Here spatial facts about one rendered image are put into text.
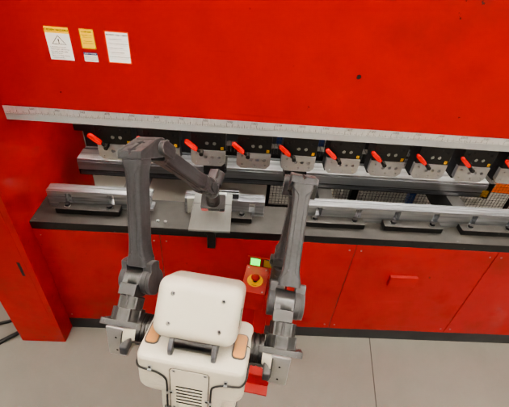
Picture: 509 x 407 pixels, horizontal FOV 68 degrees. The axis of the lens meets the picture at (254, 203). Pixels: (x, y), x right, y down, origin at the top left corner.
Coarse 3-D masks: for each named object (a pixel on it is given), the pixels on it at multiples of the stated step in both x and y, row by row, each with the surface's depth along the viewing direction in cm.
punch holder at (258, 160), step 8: (240, 136) 159; (248, 136) 159; (256, 136) 159; (264, 136) 159; (272, 136) 159; (240, 144) 161; (248, 144) 161; (256, 144) 161; (264, 144) 161; (256, 152) 164; (264, 152) 164; (240, 160) 166; (248, 160) 166; (256, 160) 167; (264, 160) 168; (256, 168) 169; (264, 168) 169
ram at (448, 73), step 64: (0, 0) 126; (64, 0) 126; (128, 0) 126; (192, 0) 126; (256, 0) 127; (320, 0) 127; (384, 0) 127; (448, 0) 127; (0, 64) 140; (64, 64) 140; (128, 64) 140; (192, 64) 140; (256, 64) 140; (320, 64) 140; (384, 64) 140; (448, 64) 140; (192, 128) 157; (384, 128) 157; (448, 128) 157
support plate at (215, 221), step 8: (200, 200) 176; (192, 208) 171; (200, 208) 172; (192, 216) 167; (200, 216) 167; (208, 216) 168; (216, 216) 168; (224, 216) 168; (192, 224) 163; (200, 224) 163; (208, 224) 164; (216, 224) 164; (224, 224) 164; (216, 232) 162; (224, 232) 162
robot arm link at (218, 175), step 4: (212, 172) 149; (216, 172) 149; (220, 172) 151; (212, 176) 148; (216, 176) 148; (220, 176) 150; (216, 180) 147; (220, 180) 150; (212, 184) 141; (216, 184) 143; (220, 184) 150; (212, 188) 141; (216, 188) 144; (216, 192) 144
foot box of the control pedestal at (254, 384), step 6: (252, 366) 207; (252, 372) 204; (258, 372) 204; (252, 378) 206; (258, 378) 205; (246, 384) 209; (252, 384) 210; (258, 384) 210; (264, 384) 209; (246, 390) 207; (252, 390) 207; (258, 390) 207; (264, 390) 208; (264, 396) 206
